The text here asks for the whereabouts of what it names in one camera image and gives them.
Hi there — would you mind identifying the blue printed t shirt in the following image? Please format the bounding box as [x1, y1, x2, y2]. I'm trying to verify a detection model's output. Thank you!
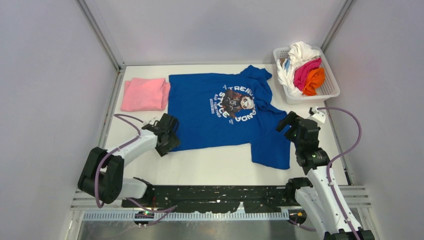
[168, 65, 291, 170]

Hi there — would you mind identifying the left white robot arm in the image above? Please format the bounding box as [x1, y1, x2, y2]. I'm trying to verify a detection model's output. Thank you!
[77, 113, 181, 208]

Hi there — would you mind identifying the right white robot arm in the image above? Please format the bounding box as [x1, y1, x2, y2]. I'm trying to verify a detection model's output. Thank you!
[276, 108, 375, 240]

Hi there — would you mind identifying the folded pink t shirt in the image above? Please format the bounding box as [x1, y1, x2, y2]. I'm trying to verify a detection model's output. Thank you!
[120, 78, 171, 112]

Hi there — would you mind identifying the magenta t shirt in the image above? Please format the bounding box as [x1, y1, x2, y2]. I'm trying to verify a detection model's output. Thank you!
[293, 57, 322, 91]

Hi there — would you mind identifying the orange t shirt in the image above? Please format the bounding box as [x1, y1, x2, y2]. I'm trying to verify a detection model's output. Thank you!
[302, 67, 326, 96]

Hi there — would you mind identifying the white laundry basket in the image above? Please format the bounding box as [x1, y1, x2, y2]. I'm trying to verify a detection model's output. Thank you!
[273, 46, 340, 105]

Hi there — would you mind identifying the white t shirt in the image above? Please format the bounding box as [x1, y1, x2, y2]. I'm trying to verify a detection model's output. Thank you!
[276, 41, 321, 97]

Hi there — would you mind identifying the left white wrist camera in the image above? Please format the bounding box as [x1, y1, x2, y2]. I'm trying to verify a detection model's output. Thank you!
[141, 116, 159, 129]

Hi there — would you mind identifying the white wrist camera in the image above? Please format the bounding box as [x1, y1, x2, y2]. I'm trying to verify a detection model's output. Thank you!
[141, 116, 159, 129]
[308, 106, 327, 127]

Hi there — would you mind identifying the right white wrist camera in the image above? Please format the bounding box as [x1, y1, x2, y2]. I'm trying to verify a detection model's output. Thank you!
[308, 106, 327, 127]

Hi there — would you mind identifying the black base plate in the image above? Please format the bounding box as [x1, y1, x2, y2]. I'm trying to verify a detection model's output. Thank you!
[122, 185, 299, 214]

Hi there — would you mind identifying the white slotted cable duct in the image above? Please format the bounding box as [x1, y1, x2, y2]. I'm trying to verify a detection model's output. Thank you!
[82, 209, 289, 222]

